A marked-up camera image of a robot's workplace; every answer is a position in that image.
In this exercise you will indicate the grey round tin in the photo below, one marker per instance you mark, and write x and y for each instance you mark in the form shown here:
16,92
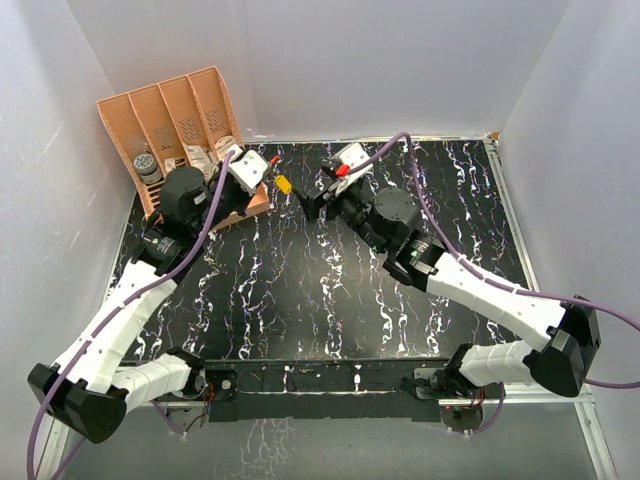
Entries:
147,169

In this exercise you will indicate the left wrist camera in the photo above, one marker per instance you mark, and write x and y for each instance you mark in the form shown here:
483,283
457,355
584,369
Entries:
249,170

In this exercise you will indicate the pink desk organizer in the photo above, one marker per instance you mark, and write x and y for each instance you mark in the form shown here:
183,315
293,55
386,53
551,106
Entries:
194,108

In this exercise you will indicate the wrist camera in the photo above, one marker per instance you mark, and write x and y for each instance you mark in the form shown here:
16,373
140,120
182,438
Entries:
340,167
249,170

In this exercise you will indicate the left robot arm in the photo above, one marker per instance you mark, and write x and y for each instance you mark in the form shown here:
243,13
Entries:
84,388

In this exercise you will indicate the oval white labelled tin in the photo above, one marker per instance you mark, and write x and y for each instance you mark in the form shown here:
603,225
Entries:
225,143

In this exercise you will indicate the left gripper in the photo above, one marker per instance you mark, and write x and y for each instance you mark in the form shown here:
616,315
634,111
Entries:
244,199

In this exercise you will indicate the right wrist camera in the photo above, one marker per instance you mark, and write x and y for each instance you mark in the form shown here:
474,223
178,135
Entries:
340,167

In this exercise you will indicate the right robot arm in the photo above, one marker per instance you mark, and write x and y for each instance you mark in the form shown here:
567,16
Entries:
557,340

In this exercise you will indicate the small white card box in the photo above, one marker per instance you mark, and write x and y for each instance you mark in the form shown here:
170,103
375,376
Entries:
173,163

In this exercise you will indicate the white paper packets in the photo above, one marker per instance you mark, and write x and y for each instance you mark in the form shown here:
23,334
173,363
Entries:
199,156

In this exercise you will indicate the black base bar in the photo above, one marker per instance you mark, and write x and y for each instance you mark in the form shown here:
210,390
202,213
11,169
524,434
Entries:
335,389

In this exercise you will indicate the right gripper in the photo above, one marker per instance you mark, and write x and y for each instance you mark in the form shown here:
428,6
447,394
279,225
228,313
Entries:
313,206

